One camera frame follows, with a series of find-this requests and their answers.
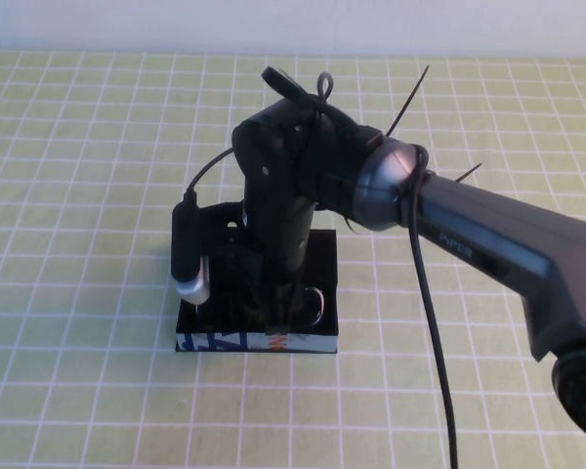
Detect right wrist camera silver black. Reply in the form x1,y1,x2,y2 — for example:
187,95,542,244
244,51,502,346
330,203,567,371
169,192,212,305

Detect black right camera mount bracket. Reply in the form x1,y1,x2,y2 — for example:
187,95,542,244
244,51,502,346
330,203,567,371
197,201,251,256

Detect black glasses case box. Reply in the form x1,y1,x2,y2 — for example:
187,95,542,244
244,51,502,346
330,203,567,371
174,228,342,355

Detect black frame glasses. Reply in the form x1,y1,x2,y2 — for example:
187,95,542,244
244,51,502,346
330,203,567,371
297,286,327,327

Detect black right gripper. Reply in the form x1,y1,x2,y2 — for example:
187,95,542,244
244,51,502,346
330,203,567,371
231,100,319,339

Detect long black zip tie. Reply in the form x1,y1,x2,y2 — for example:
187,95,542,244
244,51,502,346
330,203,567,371
385,64,431,139

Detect short black zip tie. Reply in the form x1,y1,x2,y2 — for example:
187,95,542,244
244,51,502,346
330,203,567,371
455,162,483,184

